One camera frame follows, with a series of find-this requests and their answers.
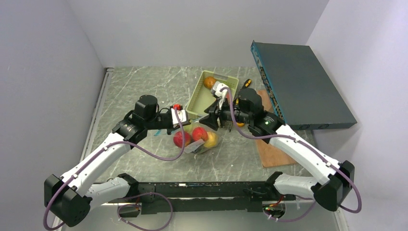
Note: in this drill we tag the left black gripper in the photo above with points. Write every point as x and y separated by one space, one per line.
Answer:
172 127

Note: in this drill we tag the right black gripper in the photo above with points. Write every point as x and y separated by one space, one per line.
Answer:
214 112

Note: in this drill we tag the red strawberry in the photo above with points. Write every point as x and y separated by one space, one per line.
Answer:
199 133

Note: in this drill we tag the yellow lemon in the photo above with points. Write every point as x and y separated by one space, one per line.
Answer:
212 140

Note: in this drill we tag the clear zip top bag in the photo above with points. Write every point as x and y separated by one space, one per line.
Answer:
195 147

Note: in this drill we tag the red apple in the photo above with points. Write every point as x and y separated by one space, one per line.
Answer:
179 138

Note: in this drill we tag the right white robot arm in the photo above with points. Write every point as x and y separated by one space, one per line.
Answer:
332 182

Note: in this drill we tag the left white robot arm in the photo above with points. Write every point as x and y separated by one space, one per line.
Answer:
75 193

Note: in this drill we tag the pale green plastic basket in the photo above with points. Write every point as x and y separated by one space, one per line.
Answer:
202 98

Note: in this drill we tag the brown kiwi fruit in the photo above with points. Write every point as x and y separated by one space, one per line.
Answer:
209 82

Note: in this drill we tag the orange black screwdriver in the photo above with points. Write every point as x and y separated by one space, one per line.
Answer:
247 83

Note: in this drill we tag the brown wooden board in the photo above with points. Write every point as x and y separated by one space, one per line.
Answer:
269 155

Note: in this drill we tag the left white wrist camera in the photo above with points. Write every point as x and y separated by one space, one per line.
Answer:
179 115

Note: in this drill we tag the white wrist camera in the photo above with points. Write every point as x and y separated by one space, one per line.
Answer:
179 115
220 91

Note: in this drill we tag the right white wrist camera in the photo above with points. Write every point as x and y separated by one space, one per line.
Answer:
220 91

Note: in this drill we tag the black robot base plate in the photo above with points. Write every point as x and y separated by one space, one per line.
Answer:
250 196

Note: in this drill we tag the dark blue network switch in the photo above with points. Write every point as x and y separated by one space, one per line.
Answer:
299 89

